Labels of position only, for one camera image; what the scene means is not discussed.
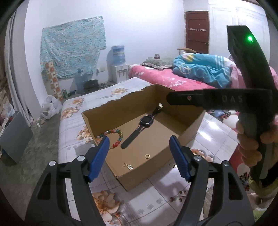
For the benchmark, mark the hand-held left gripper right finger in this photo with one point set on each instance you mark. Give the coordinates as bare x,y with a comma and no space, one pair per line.
180,158

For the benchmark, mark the brown wooden door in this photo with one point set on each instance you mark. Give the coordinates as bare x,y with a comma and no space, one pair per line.
196,32

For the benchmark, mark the blue water jug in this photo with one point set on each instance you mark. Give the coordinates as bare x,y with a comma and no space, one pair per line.
118,55

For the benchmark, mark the grey patterned pillow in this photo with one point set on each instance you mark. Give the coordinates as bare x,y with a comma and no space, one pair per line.
157,63

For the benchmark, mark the black cooking pot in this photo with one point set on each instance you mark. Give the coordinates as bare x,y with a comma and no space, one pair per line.
91,84

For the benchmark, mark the white plastic bag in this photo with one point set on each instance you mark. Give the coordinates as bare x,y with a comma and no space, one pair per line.
50,107

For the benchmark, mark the white wall socket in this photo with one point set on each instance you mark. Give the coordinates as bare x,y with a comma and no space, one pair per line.
101,69

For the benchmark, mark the wooden chair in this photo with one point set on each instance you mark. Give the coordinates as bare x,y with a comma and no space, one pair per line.
185,50

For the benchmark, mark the blue patterned blanket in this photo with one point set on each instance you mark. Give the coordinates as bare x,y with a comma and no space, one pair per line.
202,67

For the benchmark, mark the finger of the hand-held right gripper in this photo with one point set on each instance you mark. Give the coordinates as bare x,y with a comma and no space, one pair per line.
184,98

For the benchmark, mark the grey flat board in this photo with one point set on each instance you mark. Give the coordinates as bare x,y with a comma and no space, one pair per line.
15,137

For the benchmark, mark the floral vinyl table cover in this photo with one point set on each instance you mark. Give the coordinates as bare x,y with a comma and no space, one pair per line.
71,123

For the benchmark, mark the pink quilt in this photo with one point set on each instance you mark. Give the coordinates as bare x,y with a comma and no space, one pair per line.
235,71

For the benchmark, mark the orange checkered wall strip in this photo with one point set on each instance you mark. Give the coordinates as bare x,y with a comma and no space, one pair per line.
52,80

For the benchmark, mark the white wardrobe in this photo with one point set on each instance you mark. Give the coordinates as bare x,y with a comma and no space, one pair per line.
236,30

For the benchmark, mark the teal patterned wall cloth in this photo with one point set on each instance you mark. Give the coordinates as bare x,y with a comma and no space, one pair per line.
71,45

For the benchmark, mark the brown cardboard box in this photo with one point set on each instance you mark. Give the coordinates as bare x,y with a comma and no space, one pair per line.
152,173

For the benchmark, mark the green can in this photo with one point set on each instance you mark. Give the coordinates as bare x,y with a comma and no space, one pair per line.
64,93

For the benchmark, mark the person's right hand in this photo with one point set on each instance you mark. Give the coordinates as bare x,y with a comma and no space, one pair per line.
248,150

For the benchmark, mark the white leaning panels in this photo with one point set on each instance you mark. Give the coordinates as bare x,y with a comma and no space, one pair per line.
20,93

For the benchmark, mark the white water dispenser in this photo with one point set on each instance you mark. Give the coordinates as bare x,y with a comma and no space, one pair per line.
118,72

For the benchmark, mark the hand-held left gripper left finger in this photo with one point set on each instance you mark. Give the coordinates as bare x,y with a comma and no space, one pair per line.
98,158

